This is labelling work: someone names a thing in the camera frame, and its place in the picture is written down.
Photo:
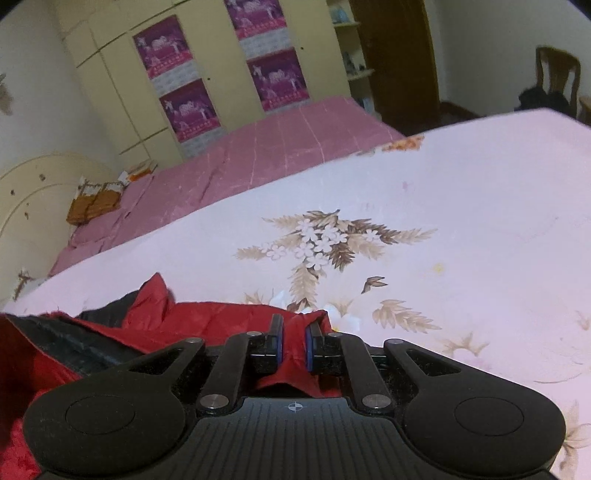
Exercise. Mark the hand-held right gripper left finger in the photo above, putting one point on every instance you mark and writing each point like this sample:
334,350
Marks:
278,344

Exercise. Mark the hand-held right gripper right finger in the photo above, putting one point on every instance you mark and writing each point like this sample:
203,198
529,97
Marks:
308,346

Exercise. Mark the red puffer jacket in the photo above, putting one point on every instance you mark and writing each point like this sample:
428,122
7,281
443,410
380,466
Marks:
152,314

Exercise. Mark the pink checked bed cover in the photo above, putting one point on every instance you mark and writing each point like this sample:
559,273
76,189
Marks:
254,157

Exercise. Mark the white floral bed sheet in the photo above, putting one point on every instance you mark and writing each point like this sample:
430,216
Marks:
461,207

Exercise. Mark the orange white packet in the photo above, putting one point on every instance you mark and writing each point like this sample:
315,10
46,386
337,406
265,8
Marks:
136,174

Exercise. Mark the orange pillow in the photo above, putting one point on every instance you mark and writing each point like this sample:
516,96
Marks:
94,205

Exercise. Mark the cream rounded headboard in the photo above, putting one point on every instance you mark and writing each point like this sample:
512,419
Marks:
32,207

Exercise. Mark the cream corner shelf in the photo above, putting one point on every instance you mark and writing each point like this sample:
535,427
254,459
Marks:
353,55

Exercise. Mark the brown wooden door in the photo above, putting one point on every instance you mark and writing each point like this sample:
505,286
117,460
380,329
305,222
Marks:
397,60

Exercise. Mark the cream wardrobe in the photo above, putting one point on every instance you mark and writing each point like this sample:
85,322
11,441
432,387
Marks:
115,92

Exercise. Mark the black bag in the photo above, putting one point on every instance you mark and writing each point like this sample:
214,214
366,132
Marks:
540,99

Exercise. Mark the wooden side table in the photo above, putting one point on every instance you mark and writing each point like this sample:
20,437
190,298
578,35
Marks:
586,110

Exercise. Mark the wooden chair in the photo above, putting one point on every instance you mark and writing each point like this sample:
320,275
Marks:
558,69

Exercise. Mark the purple wall poster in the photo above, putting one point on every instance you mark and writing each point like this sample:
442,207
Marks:
164,46
279,78
191,113
256,18

